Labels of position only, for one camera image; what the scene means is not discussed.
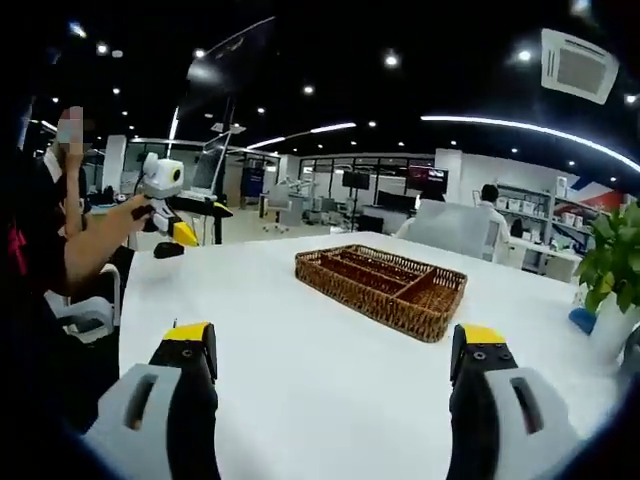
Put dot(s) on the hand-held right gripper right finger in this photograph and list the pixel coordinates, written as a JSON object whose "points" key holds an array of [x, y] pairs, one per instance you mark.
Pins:
{"points": [[495, 425]]}

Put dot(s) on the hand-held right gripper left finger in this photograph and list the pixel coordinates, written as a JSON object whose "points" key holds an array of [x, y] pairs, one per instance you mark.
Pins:
{"points": [[165, 420]]}

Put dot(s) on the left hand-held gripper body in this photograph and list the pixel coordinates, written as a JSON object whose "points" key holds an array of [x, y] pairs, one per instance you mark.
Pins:
{"points": [[162, 177]]}

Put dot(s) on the wicker tray with storage slots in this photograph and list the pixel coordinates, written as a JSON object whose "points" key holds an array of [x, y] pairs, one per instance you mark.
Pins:
{"points": [[380, 305]]}

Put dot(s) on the white storage shelf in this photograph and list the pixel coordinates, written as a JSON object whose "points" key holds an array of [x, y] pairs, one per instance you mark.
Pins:
{"points": [[560, 215]]}

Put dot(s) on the person's left hand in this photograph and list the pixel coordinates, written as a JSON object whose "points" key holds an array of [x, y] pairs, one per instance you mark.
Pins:
{"points": [[126, 210]]}

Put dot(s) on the black stand with screen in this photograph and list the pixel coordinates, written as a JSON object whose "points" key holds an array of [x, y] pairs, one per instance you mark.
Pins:
{"points": [[223, 175]]}

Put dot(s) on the blue standing banner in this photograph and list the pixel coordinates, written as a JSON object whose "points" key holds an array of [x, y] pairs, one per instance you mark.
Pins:
{"points": [[253, 182]]}

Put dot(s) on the blue cloth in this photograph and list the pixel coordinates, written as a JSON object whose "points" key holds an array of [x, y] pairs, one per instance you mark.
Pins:
{"points": [[582, 320]]}

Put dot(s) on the white plant pot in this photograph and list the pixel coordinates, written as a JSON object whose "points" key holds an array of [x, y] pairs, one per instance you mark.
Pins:
{"points": [[615, 330]]}

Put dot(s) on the black monitor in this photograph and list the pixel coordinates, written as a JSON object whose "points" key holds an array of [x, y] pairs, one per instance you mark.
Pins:
{"points": [[356, 180]]}

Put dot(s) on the white mesh office chair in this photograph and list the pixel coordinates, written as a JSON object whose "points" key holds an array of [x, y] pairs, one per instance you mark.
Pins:
{"points": [[450, 230]]}

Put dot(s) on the green leafy plant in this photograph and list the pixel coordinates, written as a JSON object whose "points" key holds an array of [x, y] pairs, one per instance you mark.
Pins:
{"points": [[615, 250]]}

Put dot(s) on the ceiling air conditioner unit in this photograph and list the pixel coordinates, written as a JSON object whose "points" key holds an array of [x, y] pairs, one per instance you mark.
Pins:
{"points": [[580, 67]]}

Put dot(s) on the red wall screen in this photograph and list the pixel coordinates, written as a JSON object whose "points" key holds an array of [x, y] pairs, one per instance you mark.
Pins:
{"points": [[427, 175]]}

